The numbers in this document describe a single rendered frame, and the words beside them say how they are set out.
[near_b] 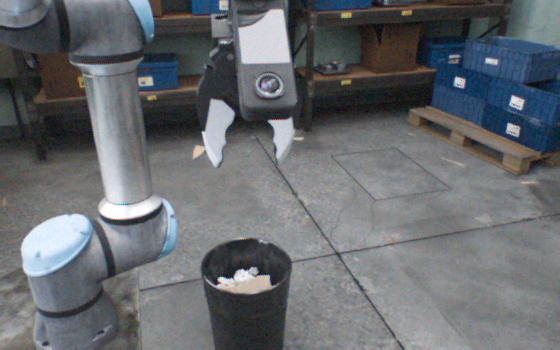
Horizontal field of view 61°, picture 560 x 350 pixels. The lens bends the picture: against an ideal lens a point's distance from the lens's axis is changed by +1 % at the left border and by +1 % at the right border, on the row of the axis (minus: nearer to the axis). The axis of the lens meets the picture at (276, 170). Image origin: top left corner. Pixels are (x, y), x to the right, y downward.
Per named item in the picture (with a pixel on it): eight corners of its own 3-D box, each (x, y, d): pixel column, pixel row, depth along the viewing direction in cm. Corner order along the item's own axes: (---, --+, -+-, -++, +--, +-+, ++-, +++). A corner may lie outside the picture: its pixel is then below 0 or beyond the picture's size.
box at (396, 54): (422, 71, 425) (429, 22, 407) (370, 75, 412) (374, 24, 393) (398, 61, 463) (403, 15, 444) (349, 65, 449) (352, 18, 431)
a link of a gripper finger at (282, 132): (295, 134, 57) (280, 68, 51) (304, 163, 52) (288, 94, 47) (271, 141, 57) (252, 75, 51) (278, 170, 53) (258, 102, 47)
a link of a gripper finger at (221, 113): (217, 143, 56) (238, 75, 51) (219, 173, 52) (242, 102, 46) (191, 138, 55) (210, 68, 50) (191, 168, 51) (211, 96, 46)
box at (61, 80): (109, 95, 358) (101, 45, 341) (38, 102, 341) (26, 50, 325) (106, 82, 391) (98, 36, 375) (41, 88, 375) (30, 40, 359)
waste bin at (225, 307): (302, 373, 180) (304, 283, 161) (215, 394, 171) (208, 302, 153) (276, 312, 209) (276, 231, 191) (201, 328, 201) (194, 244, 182)
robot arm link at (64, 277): (26, 286, 89) (8, 225, 83) (98, 259, 96) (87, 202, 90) (41, 323, 80) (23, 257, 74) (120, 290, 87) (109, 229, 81)
